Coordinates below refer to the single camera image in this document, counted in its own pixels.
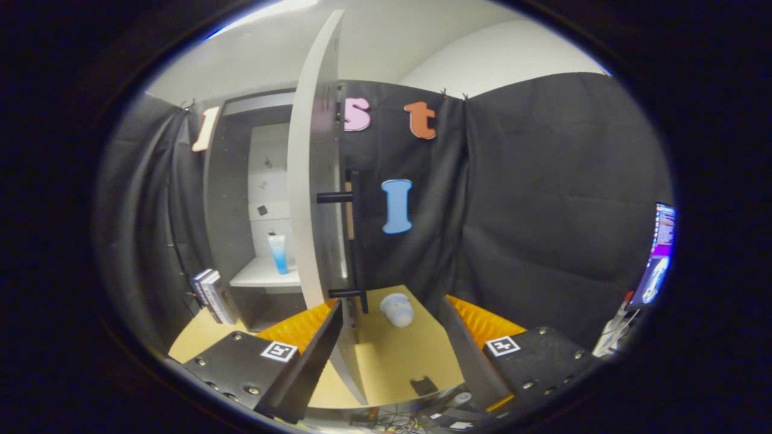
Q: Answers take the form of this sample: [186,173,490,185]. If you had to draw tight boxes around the white spine book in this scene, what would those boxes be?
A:
[198,270,229,325]

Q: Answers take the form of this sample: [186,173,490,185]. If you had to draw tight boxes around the grey cabinet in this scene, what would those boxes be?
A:
[202,90,302,332]

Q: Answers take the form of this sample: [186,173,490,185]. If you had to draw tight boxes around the tangle of cables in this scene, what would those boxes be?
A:
[350,404,483,433]

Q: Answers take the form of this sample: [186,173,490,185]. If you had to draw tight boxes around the white round container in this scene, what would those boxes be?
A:
[380,293,415,329]

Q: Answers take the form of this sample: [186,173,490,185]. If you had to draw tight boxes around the white cabinet door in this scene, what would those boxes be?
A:
[286,9,369,406]

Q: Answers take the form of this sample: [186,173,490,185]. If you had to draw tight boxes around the black backdrop cloth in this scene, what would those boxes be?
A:
[96,72,673,356]

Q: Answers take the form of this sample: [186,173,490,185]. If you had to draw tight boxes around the white device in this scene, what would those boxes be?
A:
[593,292,640,357]

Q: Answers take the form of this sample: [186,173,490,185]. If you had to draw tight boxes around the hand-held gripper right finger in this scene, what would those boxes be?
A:
[437,294,599,417]

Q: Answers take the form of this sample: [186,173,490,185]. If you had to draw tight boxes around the black door handle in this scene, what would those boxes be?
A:
[317,170,370,314]

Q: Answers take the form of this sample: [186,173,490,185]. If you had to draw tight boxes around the dark blue book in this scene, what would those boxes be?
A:
[190,269,221,323]

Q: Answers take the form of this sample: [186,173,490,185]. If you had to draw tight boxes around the white and blue tube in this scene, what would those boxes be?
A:
[268,234,289,275]

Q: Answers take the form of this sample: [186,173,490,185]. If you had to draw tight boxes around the computer monitor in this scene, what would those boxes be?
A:
[624,202,676,311]

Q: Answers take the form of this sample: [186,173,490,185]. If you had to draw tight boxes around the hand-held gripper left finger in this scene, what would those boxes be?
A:
[168,298,344,424]

